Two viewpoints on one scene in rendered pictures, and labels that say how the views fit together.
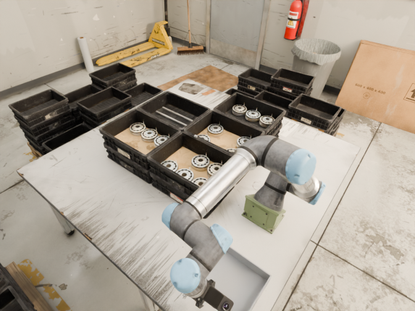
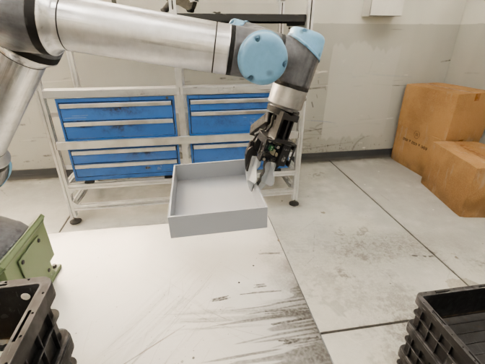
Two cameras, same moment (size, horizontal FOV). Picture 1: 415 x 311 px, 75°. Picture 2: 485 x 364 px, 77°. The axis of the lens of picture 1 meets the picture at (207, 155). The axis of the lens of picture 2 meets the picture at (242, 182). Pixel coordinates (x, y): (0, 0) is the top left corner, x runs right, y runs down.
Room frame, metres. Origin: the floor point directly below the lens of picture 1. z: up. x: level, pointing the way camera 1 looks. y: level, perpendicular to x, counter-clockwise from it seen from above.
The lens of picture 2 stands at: (0.87, 0.43, 1.24)
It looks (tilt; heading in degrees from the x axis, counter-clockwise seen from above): 26 degrees down; 224
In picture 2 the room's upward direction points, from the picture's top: straight up
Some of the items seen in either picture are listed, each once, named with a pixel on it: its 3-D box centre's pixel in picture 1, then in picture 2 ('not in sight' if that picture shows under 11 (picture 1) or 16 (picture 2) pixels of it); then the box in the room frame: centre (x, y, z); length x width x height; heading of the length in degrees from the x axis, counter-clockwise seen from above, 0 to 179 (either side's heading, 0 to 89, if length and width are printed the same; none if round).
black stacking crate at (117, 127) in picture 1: (141, 137); not in sight; (1.29, 0.40, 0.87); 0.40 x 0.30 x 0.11; 55
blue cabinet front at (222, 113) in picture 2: not in sight; (241, 134); (-0.62, -1.05, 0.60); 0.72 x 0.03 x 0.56; 144
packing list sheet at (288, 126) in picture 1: (274, 122); not in sight; (1.74, -0.51, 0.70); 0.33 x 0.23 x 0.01; 54
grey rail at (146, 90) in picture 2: not in sight; (180, 89); (-0.31, -1.31, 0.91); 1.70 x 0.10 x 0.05; 144
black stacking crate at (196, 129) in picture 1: (223, 139); not in sight; (1.30, -0.10, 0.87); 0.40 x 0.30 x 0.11; 55
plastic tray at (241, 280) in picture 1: (225, 276); (214, 192); (0.45, -0.08, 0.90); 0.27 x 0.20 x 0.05; 53
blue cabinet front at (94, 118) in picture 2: not in sight; (123, 140); (0.03, -1.52, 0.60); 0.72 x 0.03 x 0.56; 144
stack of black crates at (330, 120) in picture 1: (308, 126); not in sight; (2.18, -0.97, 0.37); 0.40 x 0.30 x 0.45; 53
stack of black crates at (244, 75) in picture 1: (256, 89); not in sight; (2.97, -0.56, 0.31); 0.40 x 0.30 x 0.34; 54
